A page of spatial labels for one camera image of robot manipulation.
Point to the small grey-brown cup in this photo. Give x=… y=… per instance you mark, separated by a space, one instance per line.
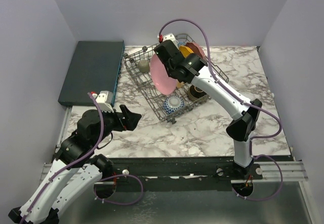
x=144 y=66

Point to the pink polka dot plate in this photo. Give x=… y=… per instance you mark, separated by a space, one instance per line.
x=197 y=49

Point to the dark grey flat box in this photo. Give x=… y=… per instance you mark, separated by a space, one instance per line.
x=95 y=67

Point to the tan orange round plate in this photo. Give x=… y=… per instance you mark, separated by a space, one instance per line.
x=180 y=84

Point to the dark patterned bowl cream inside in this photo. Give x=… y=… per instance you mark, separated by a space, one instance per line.
x=194 y=93

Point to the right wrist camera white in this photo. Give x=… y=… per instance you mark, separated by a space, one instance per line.
x=169 y=36

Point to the red and blue patterned bowl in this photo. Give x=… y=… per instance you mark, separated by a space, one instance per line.
x=173 y=104

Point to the plain pink round plate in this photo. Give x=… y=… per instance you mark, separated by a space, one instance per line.
x=164 y=84

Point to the yellow plate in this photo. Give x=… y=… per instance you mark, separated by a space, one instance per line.
x=185 y=51

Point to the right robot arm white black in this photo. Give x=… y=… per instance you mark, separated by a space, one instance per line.
x=240 y=109

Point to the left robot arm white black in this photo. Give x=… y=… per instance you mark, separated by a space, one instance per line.
x=75 y=167

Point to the blue mug white inside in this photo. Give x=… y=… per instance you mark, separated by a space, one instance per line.
x=181 y=43

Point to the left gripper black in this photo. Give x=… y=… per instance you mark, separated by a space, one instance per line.
x=129 y=122

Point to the grey wire dish rack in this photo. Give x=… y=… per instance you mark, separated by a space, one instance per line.
x=146 y=87

